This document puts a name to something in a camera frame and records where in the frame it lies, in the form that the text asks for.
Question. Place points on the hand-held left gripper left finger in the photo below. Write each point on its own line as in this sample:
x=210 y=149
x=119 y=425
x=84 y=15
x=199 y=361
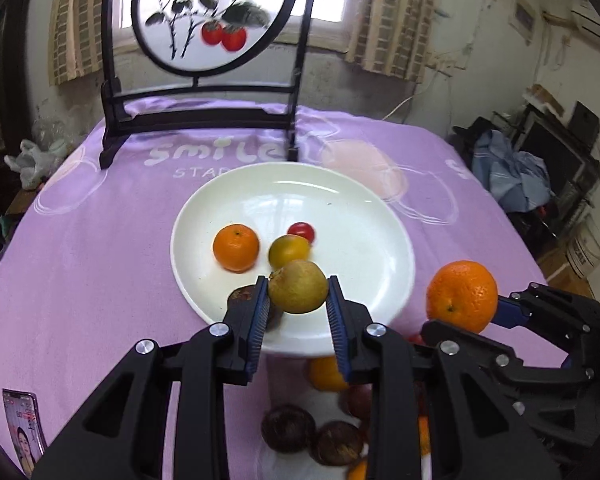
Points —
x=258 y=330

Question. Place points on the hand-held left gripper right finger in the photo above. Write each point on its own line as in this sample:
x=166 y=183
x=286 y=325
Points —
x=339 y=340

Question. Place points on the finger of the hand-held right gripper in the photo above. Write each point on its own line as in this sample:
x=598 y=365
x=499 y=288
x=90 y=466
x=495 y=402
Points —
x=475 y=342
x=510 y=310

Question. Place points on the large orange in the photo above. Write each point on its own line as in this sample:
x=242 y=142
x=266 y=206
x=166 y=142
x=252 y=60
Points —
x=460 y=295

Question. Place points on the yellow-brown round fruit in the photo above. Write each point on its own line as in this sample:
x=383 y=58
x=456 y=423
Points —
x=297 y=287

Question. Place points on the red cherry tomato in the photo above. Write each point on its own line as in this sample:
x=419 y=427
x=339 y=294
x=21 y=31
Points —
x=414 y=339
x=302 y=230

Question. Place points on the white round plate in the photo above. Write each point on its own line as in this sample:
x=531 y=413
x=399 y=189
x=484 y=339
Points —
x=350 y=240

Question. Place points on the dark brown round fruit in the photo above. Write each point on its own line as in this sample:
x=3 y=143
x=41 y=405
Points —
x=287 y=428
x=337 y=442
x=240 y=295

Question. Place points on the small orange mandarin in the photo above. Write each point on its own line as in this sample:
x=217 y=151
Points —
x=358 y=471
x=424 y=435

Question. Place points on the dark red tomato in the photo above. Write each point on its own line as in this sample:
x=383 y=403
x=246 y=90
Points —
x=357 y=402

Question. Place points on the yellow-green mandarin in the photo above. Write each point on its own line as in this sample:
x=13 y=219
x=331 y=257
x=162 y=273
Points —
x=287 y=249

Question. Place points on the white bucket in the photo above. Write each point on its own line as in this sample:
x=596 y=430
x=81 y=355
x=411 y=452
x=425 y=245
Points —
x=587 y=250

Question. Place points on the blue cloth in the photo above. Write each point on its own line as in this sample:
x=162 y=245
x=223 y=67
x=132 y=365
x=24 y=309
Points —
x=515 y=175

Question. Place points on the black monitor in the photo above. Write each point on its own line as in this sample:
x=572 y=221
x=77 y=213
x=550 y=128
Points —
x=555 y=155

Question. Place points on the purple printed tablecloth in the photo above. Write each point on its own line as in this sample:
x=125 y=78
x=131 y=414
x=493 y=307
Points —
x=105 y=240

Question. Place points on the black hat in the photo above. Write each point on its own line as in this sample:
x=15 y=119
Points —
x=472 y=130

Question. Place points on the smartphone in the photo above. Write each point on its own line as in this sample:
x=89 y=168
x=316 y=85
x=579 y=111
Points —
x=22 y=430

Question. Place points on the white plastic bag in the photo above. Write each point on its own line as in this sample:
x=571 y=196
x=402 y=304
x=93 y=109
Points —
x=30 y=162

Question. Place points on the white air conditioner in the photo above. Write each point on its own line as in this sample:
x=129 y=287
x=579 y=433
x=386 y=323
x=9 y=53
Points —
x=592 y=22

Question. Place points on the round painted screen black stand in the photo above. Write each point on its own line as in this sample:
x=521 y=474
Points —
x=195 y=25

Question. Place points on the beige checked curtain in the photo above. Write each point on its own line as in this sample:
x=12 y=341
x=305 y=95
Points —
x=75 y=20
x=395 y=15

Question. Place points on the black cabinet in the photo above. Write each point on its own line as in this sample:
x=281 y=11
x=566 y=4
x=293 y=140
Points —
x=7 y=85

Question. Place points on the white wall box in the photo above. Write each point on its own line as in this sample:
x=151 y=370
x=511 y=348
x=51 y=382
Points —
x=522 y=16

